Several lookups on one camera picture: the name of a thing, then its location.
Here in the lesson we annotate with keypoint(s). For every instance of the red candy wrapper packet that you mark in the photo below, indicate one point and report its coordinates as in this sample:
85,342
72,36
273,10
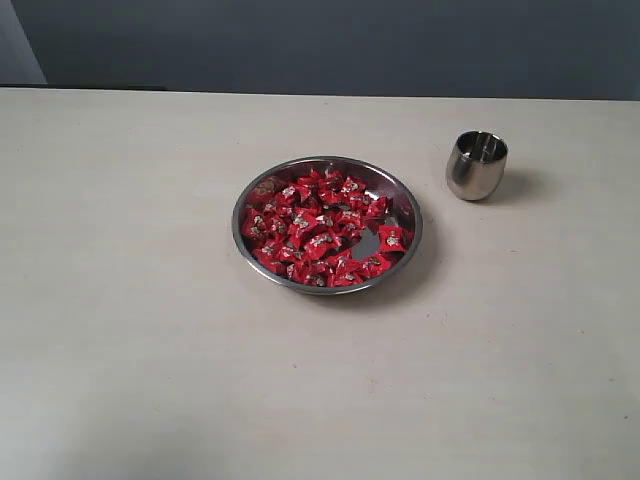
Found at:
346,273
254,226
391,238

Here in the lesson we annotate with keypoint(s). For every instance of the stainless steel cup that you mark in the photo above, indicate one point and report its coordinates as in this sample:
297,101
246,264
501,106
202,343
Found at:
476,165

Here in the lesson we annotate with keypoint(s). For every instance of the round stainless steel plate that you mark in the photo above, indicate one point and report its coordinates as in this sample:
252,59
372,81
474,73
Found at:
321,209

